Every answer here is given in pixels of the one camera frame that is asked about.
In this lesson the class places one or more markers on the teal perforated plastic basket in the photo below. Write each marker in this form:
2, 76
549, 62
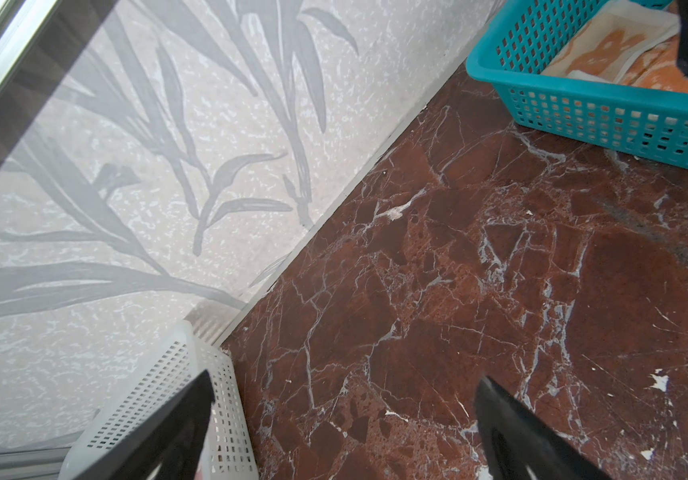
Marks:
520, 42

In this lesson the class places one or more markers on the orange rabbit print towel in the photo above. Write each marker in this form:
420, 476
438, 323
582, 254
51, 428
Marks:
625, 44

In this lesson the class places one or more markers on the white perforated plastic basket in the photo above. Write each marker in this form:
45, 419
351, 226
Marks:
162, 373

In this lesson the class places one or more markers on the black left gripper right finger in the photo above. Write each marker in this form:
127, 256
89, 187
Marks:
518, 445

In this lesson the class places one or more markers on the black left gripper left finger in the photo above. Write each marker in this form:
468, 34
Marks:
168, 445

